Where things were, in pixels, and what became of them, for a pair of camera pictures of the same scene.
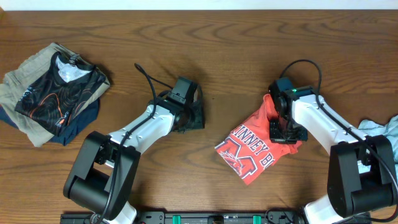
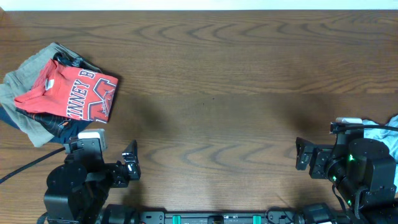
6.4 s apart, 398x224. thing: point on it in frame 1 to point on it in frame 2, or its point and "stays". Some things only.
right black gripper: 275,137 to 319,152
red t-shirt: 247,151 to 78,94
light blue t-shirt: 390,129 stays
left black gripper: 200,122 to 120,178
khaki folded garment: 17,81 stays
